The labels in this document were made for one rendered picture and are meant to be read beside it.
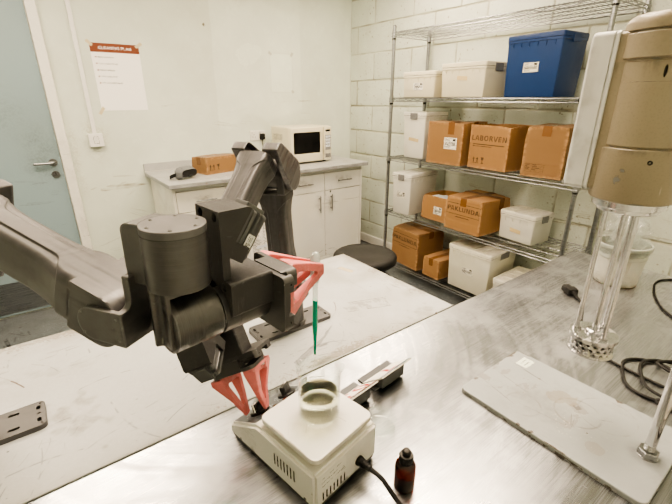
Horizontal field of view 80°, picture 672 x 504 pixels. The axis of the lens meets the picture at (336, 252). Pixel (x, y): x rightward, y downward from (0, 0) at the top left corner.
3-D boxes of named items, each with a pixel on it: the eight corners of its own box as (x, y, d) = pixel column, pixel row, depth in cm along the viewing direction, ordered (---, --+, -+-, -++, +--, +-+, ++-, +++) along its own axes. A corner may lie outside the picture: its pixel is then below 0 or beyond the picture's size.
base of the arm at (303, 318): (332, 289, 99) (316, 280, 104) (258, 314, 88) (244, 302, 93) (332, 317, 102) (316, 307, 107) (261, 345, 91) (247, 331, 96)
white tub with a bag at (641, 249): (593, 267, 132) (609, 204, 124) (646, 280, 123) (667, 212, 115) (581, 281, 122) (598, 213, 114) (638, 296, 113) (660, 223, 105)
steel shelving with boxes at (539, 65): (380, 272, 350) (391, 25, 282) (412, 261, 373) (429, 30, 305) (542, 349, 243) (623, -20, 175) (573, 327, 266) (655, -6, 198)
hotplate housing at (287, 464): (231, 436, 66) (226, 397, 63) (291, 396, 75) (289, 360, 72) (327, 528, 52) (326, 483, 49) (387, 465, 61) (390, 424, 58)
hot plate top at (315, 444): (258, 420, 59) (258, 415, 59) (317, 381, 67) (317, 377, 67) (315, 469, 51) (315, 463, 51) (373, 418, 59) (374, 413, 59)
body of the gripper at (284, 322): (241, 247, 48) (183, 264, 43) (298, 273, 42) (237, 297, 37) (244, 295, 51) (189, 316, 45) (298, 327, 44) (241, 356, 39)
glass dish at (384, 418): (397, 418, 70) (398, 408, 69) (394, 443, 65) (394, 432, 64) (366, 412, 71) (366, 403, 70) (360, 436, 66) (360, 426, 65)
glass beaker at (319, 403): (298, 433, 56) (295, 384, 53) (297, 401, 62) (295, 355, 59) (347, 429, 57) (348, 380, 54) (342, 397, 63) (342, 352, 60)
